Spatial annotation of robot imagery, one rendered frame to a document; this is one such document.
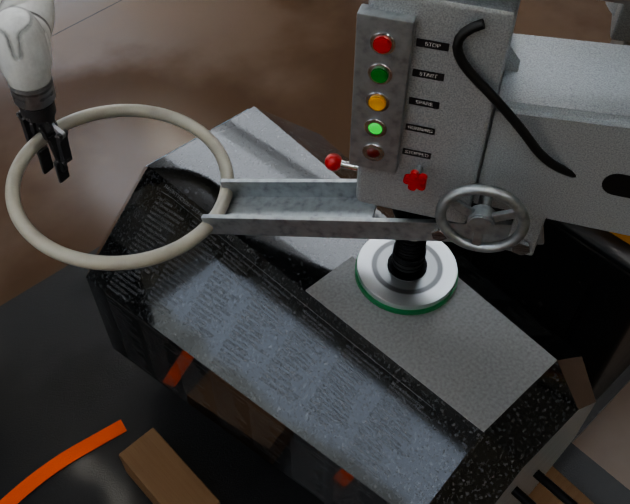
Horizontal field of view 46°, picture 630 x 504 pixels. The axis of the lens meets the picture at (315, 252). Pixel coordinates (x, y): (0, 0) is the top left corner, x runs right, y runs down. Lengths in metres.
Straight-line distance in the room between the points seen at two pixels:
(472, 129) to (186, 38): 2.70
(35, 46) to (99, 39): 2.19
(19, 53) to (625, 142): 1.13
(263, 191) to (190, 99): 1.79
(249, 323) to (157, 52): 2.22
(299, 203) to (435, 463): 0.59
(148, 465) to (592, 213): 1.40
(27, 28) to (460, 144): 0.89
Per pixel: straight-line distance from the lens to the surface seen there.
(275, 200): 1.61
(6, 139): 3.38
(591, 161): 1.20
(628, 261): 1.88
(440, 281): 1.58
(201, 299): 1.73
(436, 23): 1.07
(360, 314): 1.54
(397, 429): 1.50
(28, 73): 1.66
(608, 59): 1.27
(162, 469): 2.16
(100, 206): 2.97
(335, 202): 1.56
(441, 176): 1.24
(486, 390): 1.48
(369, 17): 1.07
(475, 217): 1.21
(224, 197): 1.64
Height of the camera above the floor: 2.08
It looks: 50 degrees down
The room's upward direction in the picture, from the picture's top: straight up
